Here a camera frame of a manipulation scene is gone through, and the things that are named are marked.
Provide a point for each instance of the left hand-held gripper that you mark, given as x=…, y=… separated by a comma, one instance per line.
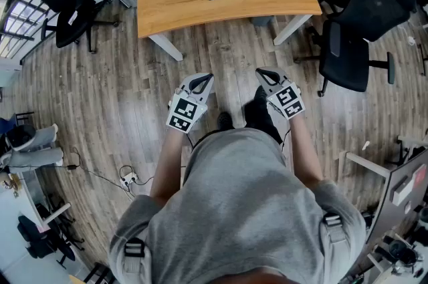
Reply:
x=182, y=110

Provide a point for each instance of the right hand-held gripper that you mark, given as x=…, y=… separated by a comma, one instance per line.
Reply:
x=287, y=99

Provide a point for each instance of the person's left forearm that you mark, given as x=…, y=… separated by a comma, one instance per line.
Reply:
x=168, y=165

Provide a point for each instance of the person's right forearm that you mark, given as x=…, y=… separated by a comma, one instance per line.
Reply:
x=304, y=149

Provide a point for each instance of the person's right leg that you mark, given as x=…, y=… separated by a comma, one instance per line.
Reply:
x=261, y=115

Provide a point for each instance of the person's leg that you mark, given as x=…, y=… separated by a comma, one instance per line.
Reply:
x=35, y=159
x=224, y=119
x=45, y=137
x=261, y=115

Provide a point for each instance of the person's left leg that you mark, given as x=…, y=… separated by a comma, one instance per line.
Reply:
x=224, y=119

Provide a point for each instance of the black mesh office chair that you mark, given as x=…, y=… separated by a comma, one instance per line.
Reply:
x=344, y=55

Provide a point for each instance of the wooden table with white legs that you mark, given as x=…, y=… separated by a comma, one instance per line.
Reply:
x=234, y=5

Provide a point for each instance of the white power strip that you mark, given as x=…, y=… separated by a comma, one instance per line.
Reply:
x=128, y=180

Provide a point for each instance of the person's grey shirt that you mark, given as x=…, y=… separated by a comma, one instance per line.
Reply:
x=234, y=209

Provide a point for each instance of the black office chair with tag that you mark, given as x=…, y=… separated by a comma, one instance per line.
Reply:
x=72, y=22

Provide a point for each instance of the black power adapter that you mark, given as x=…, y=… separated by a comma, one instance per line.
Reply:
x=72, y=167

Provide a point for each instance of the grey desk partition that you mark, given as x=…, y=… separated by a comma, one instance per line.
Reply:
x=388, y=199

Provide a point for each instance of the small white box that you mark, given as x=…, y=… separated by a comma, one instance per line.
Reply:
x=403, y=194

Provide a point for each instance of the black framed window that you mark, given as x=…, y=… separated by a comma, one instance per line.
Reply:
x=20, y=18

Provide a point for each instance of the black swivel chair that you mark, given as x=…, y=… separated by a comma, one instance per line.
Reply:
x=36, y=236

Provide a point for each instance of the yellow round table top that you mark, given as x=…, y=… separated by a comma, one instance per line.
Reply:
x=77, y=280

